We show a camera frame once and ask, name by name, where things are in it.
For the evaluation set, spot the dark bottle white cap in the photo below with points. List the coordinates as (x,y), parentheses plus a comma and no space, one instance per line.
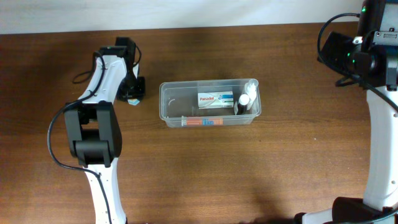
(240,107)

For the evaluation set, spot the clear plastic container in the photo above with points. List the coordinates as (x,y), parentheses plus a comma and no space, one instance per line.
(179,99)

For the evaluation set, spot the orange tube white cap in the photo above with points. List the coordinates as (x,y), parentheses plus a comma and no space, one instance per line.
(197,121)

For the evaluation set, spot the white Panadol box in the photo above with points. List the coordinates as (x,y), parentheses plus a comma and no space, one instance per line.
(214,100)

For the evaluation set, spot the small jar gold lid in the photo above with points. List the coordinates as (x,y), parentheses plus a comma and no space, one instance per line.
(133,102)

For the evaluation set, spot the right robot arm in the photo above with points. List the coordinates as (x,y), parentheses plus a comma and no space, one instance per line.
(377,25)

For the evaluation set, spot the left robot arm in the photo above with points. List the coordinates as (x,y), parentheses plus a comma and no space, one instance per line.
(93,131)

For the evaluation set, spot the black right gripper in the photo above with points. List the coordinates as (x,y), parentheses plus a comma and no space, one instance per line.
(340,43)

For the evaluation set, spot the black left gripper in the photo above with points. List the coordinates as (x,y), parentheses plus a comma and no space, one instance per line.
(138,93)

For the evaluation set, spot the white squeeze bottle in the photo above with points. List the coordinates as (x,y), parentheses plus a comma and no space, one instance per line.
(250,89)

